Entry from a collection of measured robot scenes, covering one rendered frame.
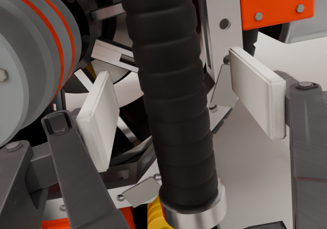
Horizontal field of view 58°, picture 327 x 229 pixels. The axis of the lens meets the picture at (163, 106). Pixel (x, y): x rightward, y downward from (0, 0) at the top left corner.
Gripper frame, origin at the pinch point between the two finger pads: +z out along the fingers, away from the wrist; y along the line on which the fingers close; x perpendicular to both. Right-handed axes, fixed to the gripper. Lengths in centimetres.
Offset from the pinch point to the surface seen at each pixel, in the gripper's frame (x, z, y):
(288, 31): -6.4, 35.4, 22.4
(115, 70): -10.2, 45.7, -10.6
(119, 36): -3.5, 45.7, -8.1
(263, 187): -83, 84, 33
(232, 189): -83, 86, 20
